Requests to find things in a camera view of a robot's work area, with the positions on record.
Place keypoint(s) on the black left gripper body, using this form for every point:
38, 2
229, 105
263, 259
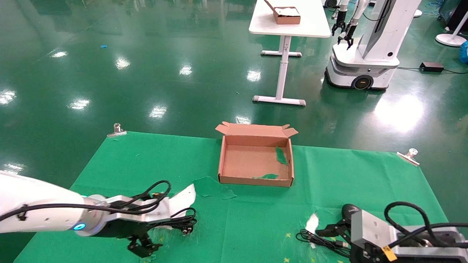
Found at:
124, 230

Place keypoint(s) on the flat green scrap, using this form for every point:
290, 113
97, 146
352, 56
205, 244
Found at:
268, 176

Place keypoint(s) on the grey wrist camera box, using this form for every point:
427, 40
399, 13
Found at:
373, 230
146, 213

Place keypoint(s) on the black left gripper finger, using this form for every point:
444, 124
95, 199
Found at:
137, 251
153, 245

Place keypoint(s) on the white fan stand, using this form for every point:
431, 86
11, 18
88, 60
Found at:
448, 40

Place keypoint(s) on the white standing desk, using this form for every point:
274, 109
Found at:
310, 25

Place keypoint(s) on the blue bag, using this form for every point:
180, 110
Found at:
464, 53

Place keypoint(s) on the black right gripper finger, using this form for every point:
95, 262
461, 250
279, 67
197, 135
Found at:
331, 233
338, 224

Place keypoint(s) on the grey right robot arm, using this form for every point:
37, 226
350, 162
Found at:
431, 252

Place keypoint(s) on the metal table clamp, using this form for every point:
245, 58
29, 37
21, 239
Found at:
117, 128
412, 152

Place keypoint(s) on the white wheeled robot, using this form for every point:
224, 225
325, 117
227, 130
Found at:
380, 29

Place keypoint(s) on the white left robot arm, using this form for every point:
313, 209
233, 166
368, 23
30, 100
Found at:
36, 204

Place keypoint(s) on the small brown box with white contents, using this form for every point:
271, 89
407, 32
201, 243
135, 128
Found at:
287, 19

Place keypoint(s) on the black power adapter brick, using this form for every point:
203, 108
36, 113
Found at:
431, 67

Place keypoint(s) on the open brown cardboard box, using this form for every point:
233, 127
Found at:
248, 164

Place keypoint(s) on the long green scrap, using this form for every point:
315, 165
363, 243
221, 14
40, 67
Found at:
280, 155

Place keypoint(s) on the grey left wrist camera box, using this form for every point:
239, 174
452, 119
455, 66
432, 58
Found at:
146, 213

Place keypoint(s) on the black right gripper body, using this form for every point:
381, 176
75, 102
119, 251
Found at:
365, 255

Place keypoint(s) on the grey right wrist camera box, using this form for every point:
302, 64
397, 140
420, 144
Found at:
373, 230

